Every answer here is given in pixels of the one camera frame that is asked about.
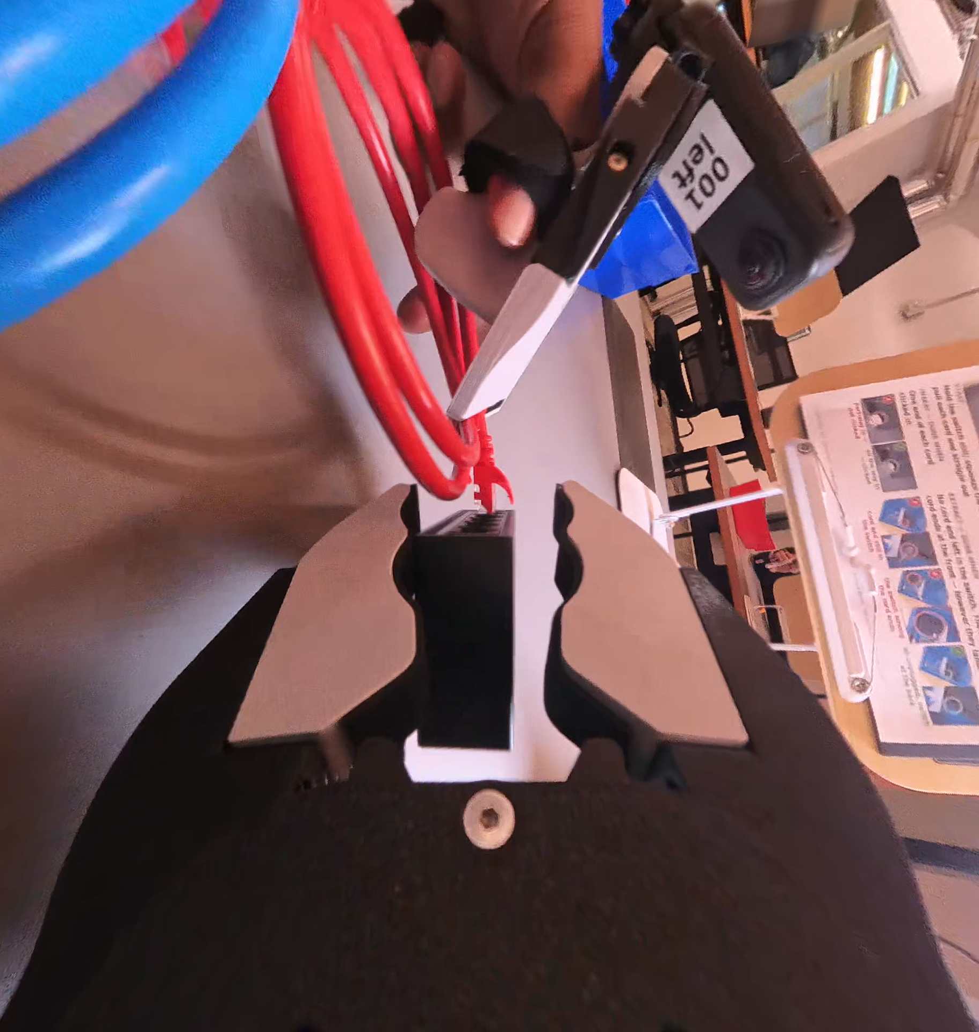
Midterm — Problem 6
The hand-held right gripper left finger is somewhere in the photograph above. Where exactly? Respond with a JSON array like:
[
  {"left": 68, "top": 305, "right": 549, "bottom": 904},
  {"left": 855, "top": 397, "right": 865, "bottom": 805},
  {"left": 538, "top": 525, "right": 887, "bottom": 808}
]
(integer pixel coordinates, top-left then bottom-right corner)
[{"left": 228, "top": 482, "right": 423, "bottom": 749}]

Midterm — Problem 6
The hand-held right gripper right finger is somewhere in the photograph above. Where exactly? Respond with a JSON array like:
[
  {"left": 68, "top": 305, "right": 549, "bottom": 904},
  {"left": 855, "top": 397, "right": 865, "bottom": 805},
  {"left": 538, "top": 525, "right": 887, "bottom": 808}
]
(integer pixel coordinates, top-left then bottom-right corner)
[{"left": 544, "top": 481, "right": 751, "bottom": 749}]

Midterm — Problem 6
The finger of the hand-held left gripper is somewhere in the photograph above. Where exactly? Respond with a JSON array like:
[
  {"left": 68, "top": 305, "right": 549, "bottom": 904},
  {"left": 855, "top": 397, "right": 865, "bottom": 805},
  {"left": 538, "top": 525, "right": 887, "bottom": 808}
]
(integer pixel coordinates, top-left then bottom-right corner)
[{"left": 448, "top": 264, "right": 579, "bottom": 422}]

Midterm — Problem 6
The black network switch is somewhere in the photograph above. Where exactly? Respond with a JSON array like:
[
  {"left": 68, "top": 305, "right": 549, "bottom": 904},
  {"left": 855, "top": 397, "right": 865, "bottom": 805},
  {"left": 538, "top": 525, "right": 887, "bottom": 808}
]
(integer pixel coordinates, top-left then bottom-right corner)
[{"left": 411, "top": 506, "right": 517, "bottom": 751}]

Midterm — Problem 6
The red ethernet cable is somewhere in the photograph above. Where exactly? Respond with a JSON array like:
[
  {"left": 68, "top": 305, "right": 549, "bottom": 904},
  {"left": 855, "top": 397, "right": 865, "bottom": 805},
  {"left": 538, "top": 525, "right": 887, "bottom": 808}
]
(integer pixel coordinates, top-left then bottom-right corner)
[{"left": 268, "top": 0, "right": 515, "bottom": 513}]

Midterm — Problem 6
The blue ethernet cable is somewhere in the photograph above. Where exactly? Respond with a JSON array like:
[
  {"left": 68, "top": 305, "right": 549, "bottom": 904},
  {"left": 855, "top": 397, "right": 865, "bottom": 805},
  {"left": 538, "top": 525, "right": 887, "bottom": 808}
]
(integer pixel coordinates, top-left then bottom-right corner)
[{"left": 0, "top": 0, "right": 301, "bottom": 343}]

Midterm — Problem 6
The person's left hand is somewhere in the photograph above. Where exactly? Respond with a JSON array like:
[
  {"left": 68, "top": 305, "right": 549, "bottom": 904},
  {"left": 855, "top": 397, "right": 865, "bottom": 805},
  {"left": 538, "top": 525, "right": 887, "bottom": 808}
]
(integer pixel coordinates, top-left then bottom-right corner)
[{"left": 397, "top": 0, "right": 620, "bottom": 335}]

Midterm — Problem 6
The blue plastic bin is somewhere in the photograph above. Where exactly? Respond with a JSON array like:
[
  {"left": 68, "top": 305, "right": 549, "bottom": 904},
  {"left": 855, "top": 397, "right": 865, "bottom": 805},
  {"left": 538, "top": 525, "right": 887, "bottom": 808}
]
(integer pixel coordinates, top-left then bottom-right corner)
[{"left": 578, "top": 197, "right": 700, "bottom": 296}]

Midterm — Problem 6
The black office chair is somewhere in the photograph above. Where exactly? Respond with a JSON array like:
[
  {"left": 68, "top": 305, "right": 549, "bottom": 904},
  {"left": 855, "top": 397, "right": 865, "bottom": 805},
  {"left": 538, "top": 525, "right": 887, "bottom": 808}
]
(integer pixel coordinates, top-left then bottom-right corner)
[{"left": 649, "top": 313, "right": 702, "bottom": 420}]

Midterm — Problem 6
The red chair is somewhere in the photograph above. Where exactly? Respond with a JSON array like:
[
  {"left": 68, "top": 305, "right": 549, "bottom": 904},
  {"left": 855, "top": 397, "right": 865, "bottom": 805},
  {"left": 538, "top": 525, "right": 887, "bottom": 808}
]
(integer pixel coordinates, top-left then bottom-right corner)
[{"left": 725, "top": 479, "right": 770, "bottom": 559}]

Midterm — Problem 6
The clear acrylic sheet holder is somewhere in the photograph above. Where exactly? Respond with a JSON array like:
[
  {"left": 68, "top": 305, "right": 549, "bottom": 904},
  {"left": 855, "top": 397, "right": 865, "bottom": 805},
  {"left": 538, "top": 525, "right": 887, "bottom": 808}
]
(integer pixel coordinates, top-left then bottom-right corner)
[{"left": 783, "top": 439, "right": 879, "bottom": 704}]

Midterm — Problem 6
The wooden board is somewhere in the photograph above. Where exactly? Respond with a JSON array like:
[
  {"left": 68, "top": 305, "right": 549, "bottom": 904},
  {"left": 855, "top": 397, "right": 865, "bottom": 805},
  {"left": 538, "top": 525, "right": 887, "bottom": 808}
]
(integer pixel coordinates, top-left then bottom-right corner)
[{"left": 767, "top": 339, "right": 979, "bottom": 801}]

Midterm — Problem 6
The black flat card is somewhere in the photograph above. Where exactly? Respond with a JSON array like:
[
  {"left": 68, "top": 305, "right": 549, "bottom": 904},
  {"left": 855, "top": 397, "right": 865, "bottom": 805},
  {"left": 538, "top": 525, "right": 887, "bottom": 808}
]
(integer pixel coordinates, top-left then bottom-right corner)
[{"left": 834, "top": 176, "right": 923, "bottom": 296}]

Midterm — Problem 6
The printed instruction sheet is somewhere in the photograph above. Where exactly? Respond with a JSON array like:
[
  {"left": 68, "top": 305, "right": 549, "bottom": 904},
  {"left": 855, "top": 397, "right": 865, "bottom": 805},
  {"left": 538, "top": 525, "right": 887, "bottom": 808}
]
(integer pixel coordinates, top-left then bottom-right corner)
[{"left": 800, "top": 363, "right": 979, "bottom": 749}]

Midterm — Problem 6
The metal tube frame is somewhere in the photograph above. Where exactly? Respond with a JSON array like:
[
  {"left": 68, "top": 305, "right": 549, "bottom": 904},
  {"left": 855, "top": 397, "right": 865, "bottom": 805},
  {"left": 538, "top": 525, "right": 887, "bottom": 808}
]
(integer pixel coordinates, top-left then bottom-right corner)
[{"left": 901, "top": 0, "right": 979, "bottom": 206}]

